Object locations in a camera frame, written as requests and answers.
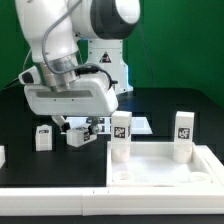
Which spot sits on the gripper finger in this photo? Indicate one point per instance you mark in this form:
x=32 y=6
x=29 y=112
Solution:
x=94 y=127
x=61 y=123

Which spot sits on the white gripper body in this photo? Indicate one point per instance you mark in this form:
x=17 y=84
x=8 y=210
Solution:
x=90 y=95

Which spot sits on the white square table top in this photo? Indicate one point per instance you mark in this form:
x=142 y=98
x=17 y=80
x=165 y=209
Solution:
x=151 y=164

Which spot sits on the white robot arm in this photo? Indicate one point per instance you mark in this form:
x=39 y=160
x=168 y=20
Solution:
x=59 y=85

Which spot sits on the white base sheet with tag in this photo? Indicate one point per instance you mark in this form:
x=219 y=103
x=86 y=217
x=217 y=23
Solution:
x=139 y=126

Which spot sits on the white left fence stub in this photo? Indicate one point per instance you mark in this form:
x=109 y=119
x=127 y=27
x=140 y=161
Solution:
x=2 y=156

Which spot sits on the white right fence bar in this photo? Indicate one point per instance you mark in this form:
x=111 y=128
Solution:
x=213 y=162

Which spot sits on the white fence bar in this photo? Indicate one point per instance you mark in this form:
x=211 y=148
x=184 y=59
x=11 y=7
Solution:
x=111 y=201
x=213 y=162

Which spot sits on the white front fence bar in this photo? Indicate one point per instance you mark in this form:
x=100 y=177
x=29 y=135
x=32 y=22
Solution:
x=111 y=201

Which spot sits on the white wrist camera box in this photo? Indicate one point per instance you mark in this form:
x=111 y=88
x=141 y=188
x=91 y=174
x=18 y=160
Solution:
x=30 y=76

